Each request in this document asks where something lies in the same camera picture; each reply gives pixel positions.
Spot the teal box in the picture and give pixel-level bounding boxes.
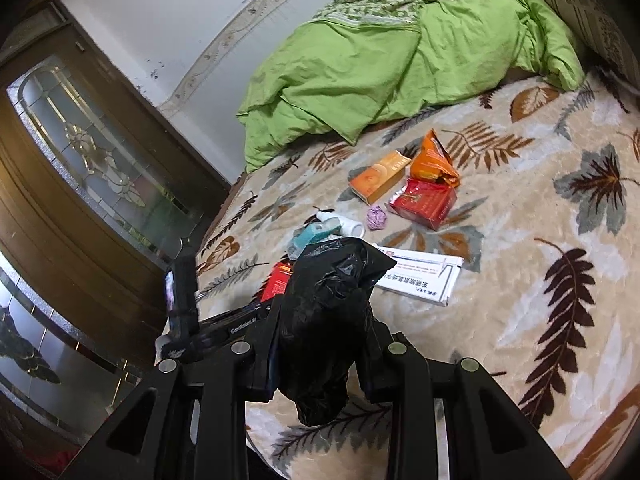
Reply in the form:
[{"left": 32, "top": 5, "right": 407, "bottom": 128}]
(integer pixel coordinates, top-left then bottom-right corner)
[{"left": 287, "top": 222, "right": 341, "bottom": 261}]

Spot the green quilt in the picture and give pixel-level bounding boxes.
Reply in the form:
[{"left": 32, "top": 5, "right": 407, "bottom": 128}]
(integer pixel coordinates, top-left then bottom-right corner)
[{"left": 237, "top": 0, "right": 586, "bottom": 173}]

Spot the long white cardboard box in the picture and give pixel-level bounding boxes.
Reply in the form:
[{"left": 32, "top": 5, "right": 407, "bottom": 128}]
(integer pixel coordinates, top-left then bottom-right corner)
[{"left": 372, "top": 247, "right": 465, "bottom": 307}]

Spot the wooden cabinet with glass doors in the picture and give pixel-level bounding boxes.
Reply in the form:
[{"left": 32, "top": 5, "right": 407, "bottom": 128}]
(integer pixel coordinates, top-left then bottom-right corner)
[{"left": 0, "top": 0, "right": 233, "bottom": 480}]

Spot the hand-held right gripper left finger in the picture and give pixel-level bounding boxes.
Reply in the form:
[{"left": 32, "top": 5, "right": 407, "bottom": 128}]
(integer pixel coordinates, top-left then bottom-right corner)
[{"left": 60, "top": 300, "right": 287, "bottom": 480}]

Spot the orange cardboard box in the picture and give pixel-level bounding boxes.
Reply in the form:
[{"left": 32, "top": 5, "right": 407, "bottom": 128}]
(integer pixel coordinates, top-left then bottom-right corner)
[{"left": 348, "top": 150, "right": 413, "bottom": 206}]

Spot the white spray bottle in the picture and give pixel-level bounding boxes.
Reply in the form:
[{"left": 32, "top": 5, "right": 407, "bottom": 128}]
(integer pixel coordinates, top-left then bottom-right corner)
[{"left": 315, "top": 210, "right": 366, "bottom": 238}]

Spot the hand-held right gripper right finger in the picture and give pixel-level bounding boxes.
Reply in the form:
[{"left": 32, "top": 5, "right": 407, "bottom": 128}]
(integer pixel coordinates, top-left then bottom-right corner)
[{"left": 359, "top": 320, "right": 572, "bottom": 480}]

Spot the orange snack bag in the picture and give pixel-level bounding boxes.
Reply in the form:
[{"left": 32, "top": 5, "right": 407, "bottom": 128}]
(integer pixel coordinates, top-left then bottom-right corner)
[{"left": 410, "top": 129, "right": 461, "bottom": 188}]

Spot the crumpled purple paper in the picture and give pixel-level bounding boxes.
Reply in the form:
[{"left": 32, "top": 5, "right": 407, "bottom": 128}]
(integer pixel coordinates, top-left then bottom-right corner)
[{"left": 366, "top": 206, "right": 391, "bottom": 231}]

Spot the black plastic bag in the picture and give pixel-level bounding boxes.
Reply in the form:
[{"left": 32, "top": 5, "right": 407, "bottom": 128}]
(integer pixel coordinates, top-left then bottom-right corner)
[{"left": 270, "top": 239, "right": 398, "bottom": 427}]

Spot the small red box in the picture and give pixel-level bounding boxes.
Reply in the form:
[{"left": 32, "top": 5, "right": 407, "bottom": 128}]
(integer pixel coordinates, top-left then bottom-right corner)
[{"left": 260, "top": 261, "right": 293, "bottom": 303}]

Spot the beige striped pillow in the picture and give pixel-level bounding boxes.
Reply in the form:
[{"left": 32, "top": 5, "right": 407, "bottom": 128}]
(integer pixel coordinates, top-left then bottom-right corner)
[{"left": 527, "top": 0, "right": 640, "bottom": 106}]

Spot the leaf print blanket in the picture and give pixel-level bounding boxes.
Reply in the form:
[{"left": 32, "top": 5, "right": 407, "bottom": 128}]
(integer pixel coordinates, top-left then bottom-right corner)
[{"left": 197, "top": 67, "right": 640, "bottom": 480}]

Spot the red cardboard box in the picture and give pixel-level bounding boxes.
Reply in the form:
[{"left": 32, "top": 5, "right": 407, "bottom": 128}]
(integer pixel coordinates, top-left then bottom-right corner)
[{"left": 389, "top": 177, "right": 458, "bottom": 231}]

